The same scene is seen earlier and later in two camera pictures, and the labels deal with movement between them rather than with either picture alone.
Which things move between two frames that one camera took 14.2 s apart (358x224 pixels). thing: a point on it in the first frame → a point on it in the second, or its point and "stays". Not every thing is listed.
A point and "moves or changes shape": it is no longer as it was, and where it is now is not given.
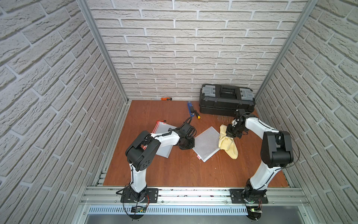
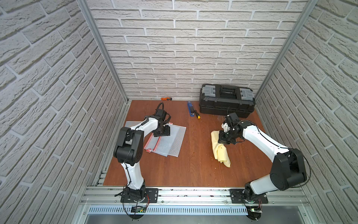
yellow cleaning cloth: [227, 143] → [220, 151]
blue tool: [189, 105] stays
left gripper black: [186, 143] → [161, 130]
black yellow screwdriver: [198, 115] stays
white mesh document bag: [206, 144] moves or changes shape
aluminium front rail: [111, 196] stays
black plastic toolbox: [223, 100] stays
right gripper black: [230, 134] stays
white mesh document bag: [164, 151] → [130, 123]
